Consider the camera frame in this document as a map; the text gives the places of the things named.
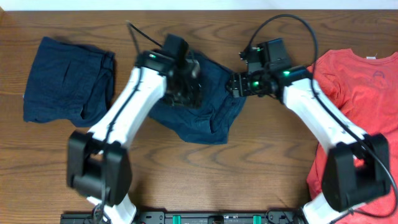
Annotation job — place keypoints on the folded navy shorts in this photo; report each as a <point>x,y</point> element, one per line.
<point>68,81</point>

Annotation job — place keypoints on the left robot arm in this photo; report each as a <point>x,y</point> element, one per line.
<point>98,165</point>

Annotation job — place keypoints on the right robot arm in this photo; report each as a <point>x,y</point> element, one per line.
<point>357,165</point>

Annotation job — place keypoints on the red t-shirt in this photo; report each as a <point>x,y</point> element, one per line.
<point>365,91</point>

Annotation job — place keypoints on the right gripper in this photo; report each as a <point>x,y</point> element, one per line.
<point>240,81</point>

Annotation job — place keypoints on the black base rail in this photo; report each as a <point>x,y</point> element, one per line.
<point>162,217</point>

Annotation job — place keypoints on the navy shorts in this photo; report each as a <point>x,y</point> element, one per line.
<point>210,123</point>
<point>68,81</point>

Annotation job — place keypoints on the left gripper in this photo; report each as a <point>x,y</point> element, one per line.
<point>194,92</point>

